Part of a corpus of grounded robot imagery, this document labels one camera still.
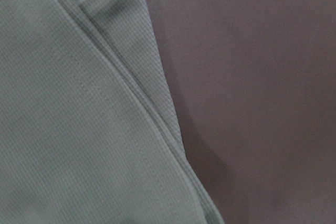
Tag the olive green long-sleeve shirt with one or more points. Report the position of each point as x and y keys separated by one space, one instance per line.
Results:
x=89 y=132

